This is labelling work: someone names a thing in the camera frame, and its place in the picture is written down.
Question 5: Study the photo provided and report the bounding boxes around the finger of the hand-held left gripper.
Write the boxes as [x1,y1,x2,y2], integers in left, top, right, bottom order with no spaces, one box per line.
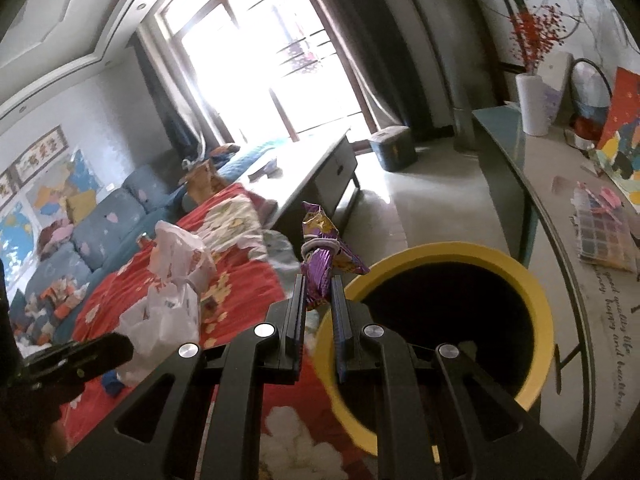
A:
[62,332,134,387]

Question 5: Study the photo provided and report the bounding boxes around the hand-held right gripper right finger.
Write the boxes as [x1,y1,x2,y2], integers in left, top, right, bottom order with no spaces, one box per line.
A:
[330,276,583,480]

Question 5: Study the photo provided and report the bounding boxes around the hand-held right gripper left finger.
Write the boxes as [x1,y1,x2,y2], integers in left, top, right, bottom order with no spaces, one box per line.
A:
[52,274,308,480]

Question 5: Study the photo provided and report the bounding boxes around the purple snack packet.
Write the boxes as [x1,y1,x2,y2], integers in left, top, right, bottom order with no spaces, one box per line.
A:
[299,201,371,312]

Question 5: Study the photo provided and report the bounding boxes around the yellow round bin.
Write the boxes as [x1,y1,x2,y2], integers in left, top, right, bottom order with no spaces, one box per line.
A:
[307,242,557,457]

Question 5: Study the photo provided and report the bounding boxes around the person's left forearm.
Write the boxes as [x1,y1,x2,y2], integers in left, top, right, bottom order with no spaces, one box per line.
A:
[0,402,72,480]

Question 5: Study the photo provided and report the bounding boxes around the red floral blanket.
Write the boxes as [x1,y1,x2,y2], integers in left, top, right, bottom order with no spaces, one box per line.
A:
[60,182,382,480]

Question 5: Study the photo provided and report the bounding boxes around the orange patterned cloth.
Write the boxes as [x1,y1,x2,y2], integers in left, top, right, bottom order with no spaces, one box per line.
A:
[15,275,91,347]

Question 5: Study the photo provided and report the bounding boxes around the blue sofa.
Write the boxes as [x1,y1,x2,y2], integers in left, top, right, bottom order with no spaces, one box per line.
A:
[10,142,301,357]

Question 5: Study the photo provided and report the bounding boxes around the white plastic bag red print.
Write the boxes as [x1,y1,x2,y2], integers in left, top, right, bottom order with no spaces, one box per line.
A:
[149,220,219,292]

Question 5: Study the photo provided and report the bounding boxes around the pink plush pile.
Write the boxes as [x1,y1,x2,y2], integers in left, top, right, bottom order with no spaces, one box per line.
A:
[37,217,76,256]

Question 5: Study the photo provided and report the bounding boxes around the world map poster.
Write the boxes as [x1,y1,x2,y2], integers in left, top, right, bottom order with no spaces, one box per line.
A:
[0,200,39,287]

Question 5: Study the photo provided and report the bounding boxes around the yellow pillow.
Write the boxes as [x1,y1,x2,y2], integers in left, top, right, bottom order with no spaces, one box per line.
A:
[65,190,99,226]

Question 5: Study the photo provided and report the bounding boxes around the small flat packet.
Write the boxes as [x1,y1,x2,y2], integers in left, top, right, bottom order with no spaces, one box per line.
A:
[247,160,282,184]

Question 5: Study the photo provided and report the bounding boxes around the grey coffee table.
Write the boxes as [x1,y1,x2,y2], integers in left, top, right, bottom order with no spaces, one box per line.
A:
[247,127,362,242]

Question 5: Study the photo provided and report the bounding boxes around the brown bag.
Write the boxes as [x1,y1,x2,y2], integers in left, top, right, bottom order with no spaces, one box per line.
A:
[185,160,227,202]

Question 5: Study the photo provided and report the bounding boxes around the blue quilted mat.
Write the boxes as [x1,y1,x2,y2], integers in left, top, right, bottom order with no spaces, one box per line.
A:
[220,139,292,182]

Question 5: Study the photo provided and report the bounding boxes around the country map poster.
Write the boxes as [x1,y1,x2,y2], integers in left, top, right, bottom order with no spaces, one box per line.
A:
[30,147,104,222]

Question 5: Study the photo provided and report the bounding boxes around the framed calligraphy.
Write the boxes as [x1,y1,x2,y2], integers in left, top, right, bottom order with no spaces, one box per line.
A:
[0,167,14,211]
[12,125,69,184]

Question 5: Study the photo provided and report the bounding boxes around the blue storage stool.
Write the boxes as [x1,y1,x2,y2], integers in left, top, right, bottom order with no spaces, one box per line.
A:
[368,125,419,171]

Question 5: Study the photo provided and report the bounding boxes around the television cabinet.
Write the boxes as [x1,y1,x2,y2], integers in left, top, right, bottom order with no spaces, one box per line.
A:
[470,105,640,480]

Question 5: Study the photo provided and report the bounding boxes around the grey curtain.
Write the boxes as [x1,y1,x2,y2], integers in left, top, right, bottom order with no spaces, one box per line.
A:
[325,0,452,142]
[132,25,237,162]

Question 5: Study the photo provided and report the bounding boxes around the glass balcony door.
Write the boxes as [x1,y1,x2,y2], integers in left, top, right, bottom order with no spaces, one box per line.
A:
[145,0,372,147]

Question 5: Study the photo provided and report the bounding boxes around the hanging laundry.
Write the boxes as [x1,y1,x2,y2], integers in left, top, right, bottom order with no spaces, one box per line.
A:
[277,5,332,77]

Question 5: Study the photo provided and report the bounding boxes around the clear bead organiser box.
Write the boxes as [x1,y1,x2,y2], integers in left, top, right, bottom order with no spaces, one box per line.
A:
[570,180,640,274]

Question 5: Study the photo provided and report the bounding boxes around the standing air conditioner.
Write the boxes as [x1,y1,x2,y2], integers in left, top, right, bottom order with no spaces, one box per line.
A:
[400,0,482,154]

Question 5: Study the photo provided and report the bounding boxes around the white vase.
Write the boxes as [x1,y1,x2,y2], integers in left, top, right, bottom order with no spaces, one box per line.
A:
[515,72,554,137]

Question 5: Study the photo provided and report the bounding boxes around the white paper bag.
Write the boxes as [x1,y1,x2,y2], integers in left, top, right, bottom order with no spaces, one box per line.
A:
[542,50,574,126]

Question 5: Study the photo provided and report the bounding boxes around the colourful painting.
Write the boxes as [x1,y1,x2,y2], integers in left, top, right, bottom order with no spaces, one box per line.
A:
[595,66,640,184]

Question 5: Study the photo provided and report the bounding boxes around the red berry branches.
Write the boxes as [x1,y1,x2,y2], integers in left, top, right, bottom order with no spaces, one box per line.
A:
[507,3,572,77]

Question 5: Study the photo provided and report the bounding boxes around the basket with black handle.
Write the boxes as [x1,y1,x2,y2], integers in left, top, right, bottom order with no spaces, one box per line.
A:
[570,57,614,139]

